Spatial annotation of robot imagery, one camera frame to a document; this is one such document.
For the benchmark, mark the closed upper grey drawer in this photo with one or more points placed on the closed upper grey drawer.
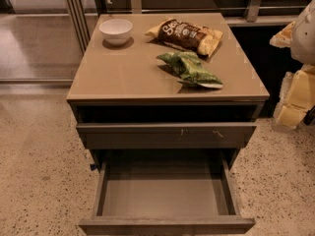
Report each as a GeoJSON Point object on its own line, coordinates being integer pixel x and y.
{"type": "Point", "coordinates": [166, 135]}

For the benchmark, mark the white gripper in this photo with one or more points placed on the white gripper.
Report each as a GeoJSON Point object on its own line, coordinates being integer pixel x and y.
{"type": "Point", "coordinates": [304, 36]}

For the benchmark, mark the brown and yellow chip bag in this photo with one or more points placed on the brown and yellow chip bag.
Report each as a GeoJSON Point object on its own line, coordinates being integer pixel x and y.
{"type": "Point", "coordinates": [187, 36]}

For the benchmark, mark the green jalapeno chip bag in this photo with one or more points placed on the green jalapeno chip bag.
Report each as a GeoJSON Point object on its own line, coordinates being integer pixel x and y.
{"type": "Point", "coordinates": [188, 67]}

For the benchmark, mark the open grey middle drawer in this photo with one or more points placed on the open grey middle drawer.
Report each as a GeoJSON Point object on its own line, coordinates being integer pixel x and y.
{"type": "Point", "coordinates": [165, 197]}

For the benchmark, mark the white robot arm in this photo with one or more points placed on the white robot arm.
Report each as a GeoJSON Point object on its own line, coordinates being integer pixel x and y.
{"type": "Point", "coordinates": [302, 48]}

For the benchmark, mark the dark caster wheel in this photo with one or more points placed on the dark caster wheel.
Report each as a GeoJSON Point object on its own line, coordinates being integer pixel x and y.
{"type": "Point", "coordinates": [309, 119]}

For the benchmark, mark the tan drawer cabinet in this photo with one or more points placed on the tan drawer cabinet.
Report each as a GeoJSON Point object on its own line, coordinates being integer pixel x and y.
{"type": "Point", "coordinates": [129, 85]}

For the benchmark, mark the white ceramic bowl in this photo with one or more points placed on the white ceramic bowl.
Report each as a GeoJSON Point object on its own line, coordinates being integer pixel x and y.
{"type": "Point", "coordinates": [116, 31]}

